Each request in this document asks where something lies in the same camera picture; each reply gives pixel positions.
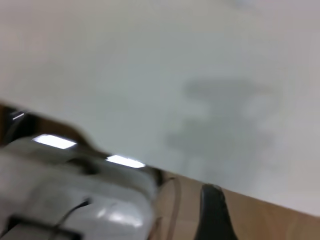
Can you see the black metal frame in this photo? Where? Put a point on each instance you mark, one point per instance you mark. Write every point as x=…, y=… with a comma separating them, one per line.
x=12, y=125

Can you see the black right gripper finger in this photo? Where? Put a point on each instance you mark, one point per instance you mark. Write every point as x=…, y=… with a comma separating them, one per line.
x=215, y=220

